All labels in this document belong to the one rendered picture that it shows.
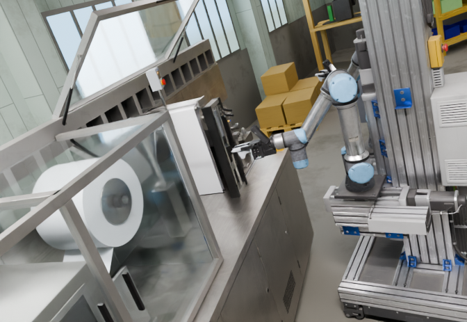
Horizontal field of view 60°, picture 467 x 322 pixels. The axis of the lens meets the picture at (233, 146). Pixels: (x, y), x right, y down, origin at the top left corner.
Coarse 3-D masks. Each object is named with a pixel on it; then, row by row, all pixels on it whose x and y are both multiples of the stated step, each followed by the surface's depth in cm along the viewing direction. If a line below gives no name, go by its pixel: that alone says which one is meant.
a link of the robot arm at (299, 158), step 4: (300, 148) 194; (304, 148) 196; (292, 152) 196; (296, 152) 195; (300, 152) 195; (304, 152) 196; (292, 156) 197; (296, 156) 196; (300, 156) 195; (304, 156) 196; (292, 160) 199; (296, 160) 196; (300, 160) 196; (304, 160) 196; (296, 164) 198; (300, 164) 197; (304, 164) 197; (308, 164) 199; (296, 168) 200; (300, 168) 198
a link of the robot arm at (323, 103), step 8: (320, 88) 199; (320, 96) 198; (328, 96) 195; (320, 104) 198; (328, 104) 198; (312, 112) 201; (320, 112) 199; (304, 120) 205; (312, 120) 201; (320, 120) 202; (304, 128) 204; (312, 128) 202; (304, 144) 206
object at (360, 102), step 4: (432, 32) 536; (360, 80) 488; (360, 84) 491; (360, 88) 493; (360, 92) 495; (360, 96) 497; (360, 100) 500; (360, 104) 502; (360, 108) 505; (364, 108) 502; (360, 112) 507; (364, 112) 504; (360, 116) 510; (364, 116) 506; (364, 120) 509
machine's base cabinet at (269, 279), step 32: (288, 160) 277; (288, 192) 266; (288, 224) 256; (256, 256) 201; (288, 256) 247; (256, 288) 195; (288, 288) 238; (224, 320) 162; (256, 320) 190; (288, 320) 230
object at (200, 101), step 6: (204, 96) 228; (180, 102) 233; (186, 102) 228; (192, 102) 223; (198, 102) 220; (204, 102) 227; (156, 108) 236; (162, 108) 231; (168, 108) 229; (174, 108) 230
